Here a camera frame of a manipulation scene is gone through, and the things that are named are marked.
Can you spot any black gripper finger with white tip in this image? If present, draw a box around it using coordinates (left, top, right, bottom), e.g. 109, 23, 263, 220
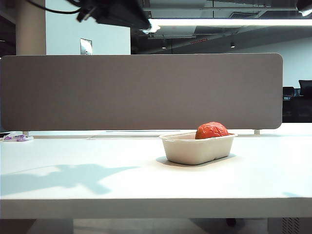
296, 0, 312, 17

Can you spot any beige paper lunchbox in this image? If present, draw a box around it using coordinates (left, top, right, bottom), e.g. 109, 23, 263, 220
158, 132, 238, 166

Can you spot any black office chair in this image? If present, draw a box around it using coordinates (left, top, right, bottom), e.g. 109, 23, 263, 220
282, 86, 295, 101

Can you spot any orange ball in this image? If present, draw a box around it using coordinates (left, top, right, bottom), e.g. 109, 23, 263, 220
195, 121, 230, 140

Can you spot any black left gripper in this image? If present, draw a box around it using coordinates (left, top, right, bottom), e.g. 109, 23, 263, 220
77, 0, 161, 34

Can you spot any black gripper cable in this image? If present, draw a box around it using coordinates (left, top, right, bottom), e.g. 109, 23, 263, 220
27, 0, 85, 15

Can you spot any vented metal panel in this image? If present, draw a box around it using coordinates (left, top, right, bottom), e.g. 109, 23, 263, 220
282, 218, 301, 234

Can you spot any white purple printed packet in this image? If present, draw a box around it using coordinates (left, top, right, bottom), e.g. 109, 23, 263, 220
2, 131, 34, 142

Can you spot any grey fabric desk divider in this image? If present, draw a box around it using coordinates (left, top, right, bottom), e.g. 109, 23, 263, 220
0, 53, 284, 132

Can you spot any silver wall plate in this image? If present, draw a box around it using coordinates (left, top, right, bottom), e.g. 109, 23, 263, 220
79, 38, 93, 56

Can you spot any black chair backrest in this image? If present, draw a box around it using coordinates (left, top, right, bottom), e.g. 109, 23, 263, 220
298, 79, 312, 97

